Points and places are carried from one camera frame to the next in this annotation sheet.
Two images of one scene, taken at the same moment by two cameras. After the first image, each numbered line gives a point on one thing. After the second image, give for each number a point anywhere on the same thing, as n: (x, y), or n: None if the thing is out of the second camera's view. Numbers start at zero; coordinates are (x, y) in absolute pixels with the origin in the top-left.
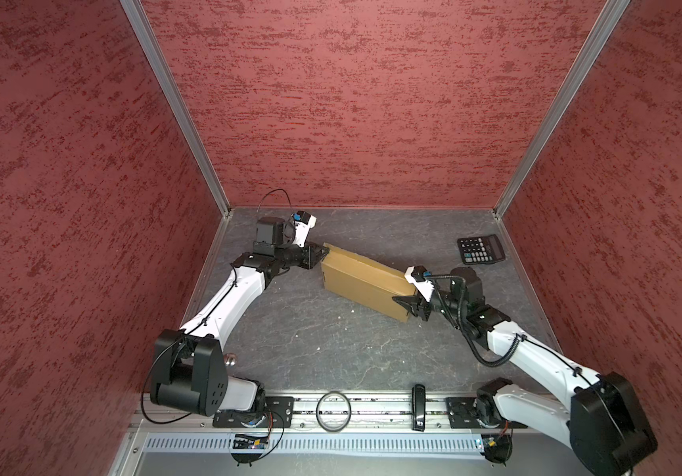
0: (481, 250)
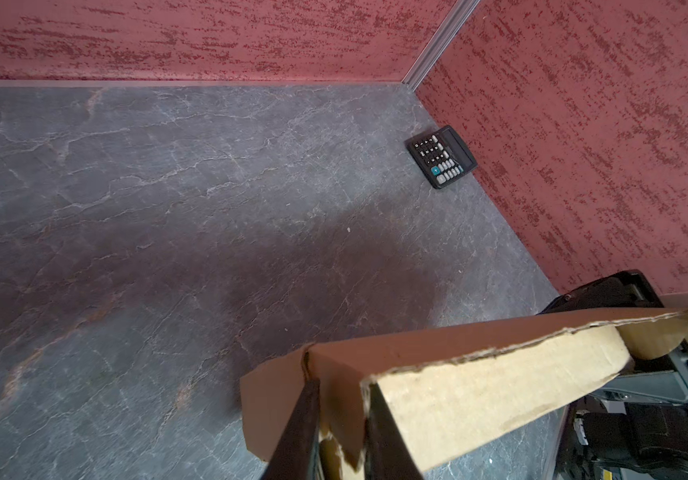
0: (442, 155)
